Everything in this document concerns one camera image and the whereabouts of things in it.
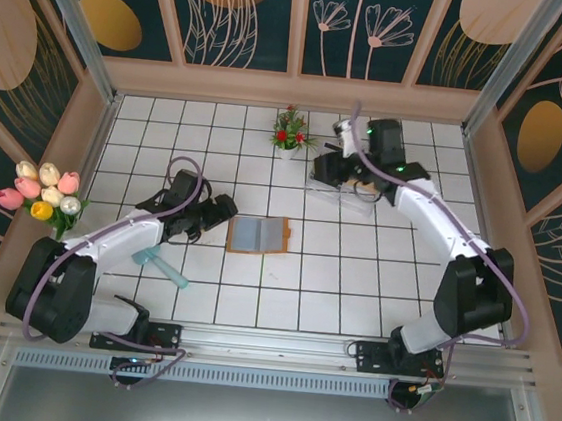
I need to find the grey slotted cable duct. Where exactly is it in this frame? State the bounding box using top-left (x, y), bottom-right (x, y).
top-left (12, 342), bottom-right (396, 406)

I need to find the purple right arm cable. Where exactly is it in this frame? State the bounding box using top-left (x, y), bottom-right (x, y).
top-left (320, 96), bottom-right (554, 421)

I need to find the aluminium frame post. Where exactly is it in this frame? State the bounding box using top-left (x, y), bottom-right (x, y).
top-left (461, 0), bottom-right (562, 146)
top-left (13, 0), bottom-right (134, 107)

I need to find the white artificial tulip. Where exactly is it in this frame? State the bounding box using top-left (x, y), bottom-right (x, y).
top-left (39, 184), bottom-right (66, 209)
top-left (36, 160), bottom-right (64, 188)
top-left (14, 159), bottom-right (41, 183)
top-left (57, 193), bottom-right (83, 217)

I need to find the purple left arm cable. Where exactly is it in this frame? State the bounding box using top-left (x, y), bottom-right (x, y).
top-left (15, 140), bottom-right (215, 400)

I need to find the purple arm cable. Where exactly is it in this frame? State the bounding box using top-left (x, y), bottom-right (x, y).
top-left (15, 140), bottom-right (215, 400)
top-left (320, 96), bottom-right (554, 421)

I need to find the pink artificial tulip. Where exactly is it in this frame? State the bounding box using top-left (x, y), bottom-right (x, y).
top-left (56, 169), bottom-right (83, 196)
top-left (0, 186), bottom-right (28, 213)
top-left (12, 176), bottom-right (44, 201)

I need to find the potted plant with red flowers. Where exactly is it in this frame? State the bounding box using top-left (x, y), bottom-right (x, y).
top-left (266, 101), bottom-right (322, 164)

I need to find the yellow artificial tulip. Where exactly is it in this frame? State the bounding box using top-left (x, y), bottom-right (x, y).
top-left (28, 199), bottom-right (57, 223)

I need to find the clear plastic tray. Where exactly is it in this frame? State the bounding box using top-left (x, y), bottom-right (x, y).
top-left (301, 139), bottom-right (385, 218)

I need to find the gold card with magnetic stripe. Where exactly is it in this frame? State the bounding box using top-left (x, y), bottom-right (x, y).
top-left (344, 173), bottom-right (384, 195)

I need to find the teal plastic tool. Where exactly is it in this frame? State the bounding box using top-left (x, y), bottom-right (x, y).
top-left (127, 246), bottom-right (193, 292)

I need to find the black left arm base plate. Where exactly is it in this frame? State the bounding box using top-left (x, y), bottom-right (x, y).
top-left (88, 312), bottom-right (186, 360)

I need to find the aluminium mounting rail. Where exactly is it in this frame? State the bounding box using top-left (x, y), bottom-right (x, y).
top-left (0, 295), bottom-right (544, 400)

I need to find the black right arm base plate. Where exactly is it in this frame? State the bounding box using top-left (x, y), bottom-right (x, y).
top-left (352, 337), bottom-right (449, 385)

